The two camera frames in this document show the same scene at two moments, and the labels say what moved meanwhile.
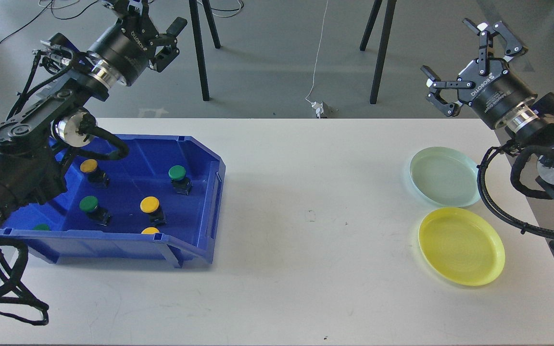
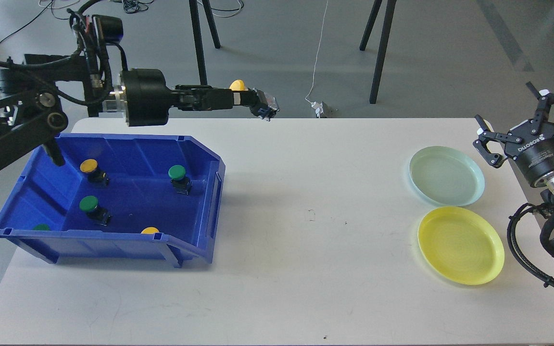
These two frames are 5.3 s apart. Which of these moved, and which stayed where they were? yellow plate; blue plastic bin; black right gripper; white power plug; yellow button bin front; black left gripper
Moved: black left gripper; black right gripper
Stayed: blue plastic bin; yellow button bin front; white power plug; yellow plate
